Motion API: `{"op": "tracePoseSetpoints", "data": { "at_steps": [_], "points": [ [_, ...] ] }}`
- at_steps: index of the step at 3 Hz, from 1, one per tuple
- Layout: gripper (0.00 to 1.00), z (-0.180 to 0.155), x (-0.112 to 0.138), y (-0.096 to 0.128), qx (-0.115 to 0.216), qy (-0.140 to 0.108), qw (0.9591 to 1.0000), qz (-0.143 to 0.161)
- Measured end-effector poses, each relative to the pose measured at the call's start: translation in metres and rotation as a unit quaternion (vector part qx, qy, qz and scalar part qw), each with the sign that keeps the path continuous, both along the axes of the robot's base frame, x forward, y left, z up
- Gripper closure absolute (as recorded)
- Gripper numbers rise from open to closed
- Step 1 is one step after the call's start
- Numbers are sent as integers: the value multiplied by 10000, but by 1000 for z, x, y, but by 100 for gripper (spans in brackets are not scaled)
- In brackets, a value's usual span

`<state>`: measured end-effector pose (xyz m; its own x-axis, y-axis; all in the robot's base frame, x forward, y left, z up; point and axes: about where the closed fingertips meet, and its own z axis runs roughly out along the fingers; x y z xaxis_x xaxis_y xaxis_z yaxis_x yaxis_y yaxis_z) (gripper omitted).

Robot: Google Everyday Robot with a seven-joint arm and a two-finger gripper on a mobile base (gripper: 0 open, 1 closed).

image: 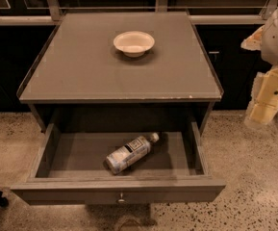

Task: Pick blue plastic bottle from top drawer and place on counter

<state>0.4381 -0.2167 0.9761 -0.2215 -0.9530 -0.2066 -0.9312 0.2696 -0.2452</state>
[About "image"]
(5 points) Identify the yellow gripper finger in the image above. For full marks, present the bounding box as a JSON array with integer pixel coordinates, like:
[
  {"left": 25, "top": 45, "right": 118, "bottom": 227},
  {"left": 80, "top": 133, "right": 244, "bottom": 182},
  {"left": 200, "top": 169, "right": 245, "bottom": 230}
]
[
  {"left": 240, "top": 26, "right": 264, "bottom": 51},
  {"left": 244, "top": 65, "right": 278, "bottom": 128}
]

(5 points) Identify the blue plastic bottle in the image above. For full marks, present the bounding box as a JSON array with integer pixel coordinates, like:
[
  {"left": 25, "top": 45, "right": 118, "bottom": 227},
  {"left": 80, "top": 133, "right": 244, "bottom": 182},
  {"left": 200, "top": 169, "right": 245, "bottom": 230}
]
[{"left": 106, "top": 133, "right": 160, "bottom": 174}]

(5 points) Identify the grey cabinet with counter top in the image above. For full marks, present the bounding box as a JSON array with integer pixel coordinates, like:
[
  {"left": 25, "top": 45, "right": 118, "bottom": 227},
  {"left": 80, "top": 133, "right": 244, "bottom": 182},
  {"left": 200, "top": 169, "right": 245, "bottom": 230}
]
[{"left": 16, "top": 11, "right": 225, "bottom": 134}]

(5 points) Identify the small metal drawer knob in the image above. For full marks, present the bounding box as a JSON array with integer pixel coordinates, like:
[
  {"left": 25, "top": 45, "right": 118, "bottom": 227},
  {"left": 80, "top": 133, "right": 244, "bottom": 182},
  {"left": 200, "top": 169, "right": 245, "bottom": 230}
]
[{"left": 117, "top": 192, "right": 126, "bottom": 204}]

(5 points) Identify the open grey top drawer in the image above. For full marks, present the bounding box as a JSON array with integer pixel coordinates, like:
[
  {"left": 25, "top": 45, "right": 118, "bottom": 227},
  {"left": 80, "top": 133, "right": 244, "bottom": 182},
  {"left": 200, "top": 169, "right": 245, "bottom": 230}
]
[{"left": 11, "top": 123, "right": 225, "bottom": 205}]

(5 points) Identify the white bowl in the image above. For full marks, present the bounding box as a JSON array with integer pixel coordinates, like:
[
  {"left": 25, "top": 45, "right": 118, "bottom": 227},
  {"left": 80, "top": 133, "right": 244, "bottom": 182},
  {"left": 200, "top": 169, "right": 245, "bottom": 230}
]
[{"left": 114, "top": 31, "right": 155, "bottom": 58}]

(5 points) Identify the metal railing frame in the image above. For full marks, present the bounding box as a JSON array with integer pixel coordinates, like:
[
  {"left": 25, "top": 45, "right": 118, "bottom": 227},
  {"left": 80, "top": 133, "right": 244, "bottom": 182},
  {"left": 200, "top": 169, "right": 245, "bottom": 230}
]
[{"left": 0, "top": 0, "right": 278, "bottom": 26}]

